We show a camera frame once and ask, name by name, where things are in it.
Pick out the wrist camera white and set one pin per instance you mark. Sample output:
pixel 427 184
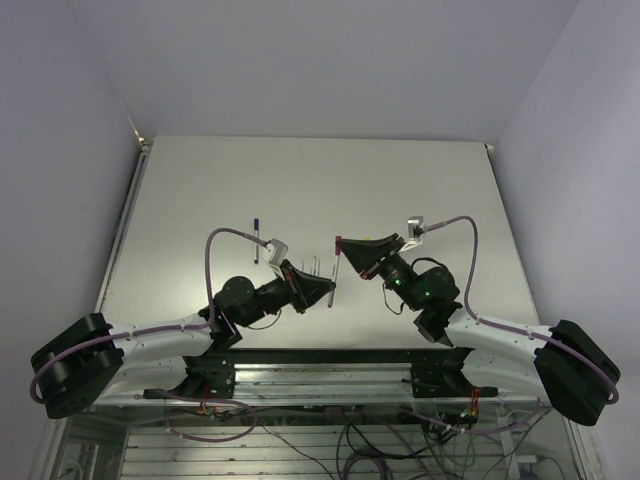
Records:
pixel 416 229
pixel 275 252

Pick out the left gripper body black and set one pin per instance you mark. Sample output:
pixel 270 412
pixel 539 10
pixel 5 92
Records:
pixel 277 293

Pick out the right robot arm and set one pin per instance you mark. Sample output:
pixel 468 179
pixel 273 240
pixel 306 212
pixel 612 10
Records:
pixel 561 366

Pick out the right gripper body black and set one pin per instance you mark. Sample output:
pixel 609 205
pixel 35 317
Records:
pixel 393 270

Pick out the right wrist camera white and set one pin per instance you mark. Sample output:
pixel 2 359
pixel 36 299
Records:
pixel 416 229

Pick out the purple-ended white pen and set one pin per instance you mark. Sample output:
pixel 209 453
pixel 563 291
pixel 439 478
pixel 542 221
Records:
pixel 334 277

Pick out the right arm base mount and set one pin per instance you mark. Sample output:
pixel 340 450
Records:
pixel 438 374

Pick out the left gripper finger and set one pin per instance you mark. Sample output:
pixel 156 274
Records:
pixel 302 279
pixel 310 296

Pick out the blue-ended white pen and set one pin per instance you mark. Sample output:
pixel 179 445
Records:
pixel 257 254

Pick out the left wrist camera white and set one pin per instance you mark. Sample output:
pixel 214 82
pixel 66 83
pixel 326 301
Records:
pixel 275 252

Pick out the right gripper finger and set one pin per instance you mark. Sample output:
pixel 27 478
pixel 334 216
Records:
pixel 386 242
pixel 364 258

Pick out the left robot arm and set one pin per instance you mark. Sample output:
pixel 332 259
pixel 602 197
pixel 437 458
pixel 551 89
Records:
pixel 93 359

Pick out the aluminium frame rail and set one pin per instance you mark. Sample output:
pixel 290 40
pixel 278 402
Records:
pixel 297 382

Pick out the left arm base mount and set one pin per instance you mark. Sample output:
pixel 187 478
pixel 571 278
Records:
pixel 208 376

